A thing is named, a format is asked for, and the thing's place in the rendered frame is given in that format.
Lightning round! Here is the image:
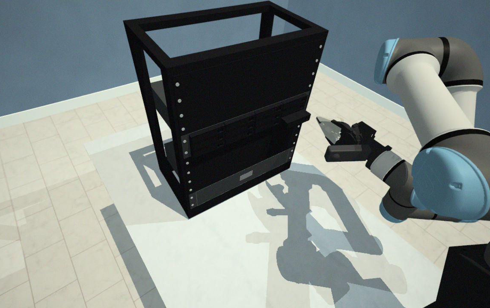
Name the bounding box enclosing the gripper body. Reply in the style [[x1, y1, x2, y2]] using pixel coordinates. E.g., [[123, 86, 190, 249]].
[[337, 121, 392, 170]]

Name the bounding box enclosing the black server rack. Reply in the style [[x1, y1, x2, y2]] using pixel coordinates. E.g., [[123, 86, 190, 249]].
[[124, 1, 329, 219]]

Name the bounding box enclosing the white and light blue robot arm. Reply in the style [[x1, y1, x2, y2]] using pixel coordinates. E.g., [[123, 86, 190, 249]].
[[370, 37, 490, 223]]

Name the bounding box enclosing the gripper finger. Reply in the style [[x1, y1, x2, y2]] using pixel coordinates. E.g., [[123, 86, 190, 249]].
[[316, 118, 341, 145], [316, 116, 353, 136]]

